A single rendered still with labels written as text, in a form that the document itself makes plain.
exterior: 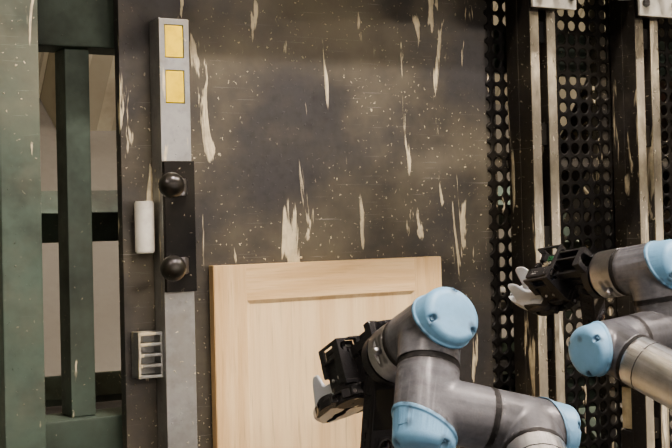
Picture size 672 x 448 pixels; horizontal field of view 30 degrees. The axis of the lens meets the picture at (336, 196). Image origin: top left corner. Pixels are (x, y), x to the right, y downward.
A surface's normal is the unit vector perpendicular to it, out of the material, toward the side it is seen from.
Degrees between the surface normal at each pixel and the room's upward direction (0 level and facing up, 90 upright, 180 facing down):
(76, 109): 53
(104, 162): 0
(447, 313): 28
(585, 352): 90
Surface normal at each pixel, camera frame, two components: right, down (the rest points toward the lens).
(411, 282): 0.50, -0.03
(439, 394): 0.27, -0.50
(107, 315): 0.29, -0.81
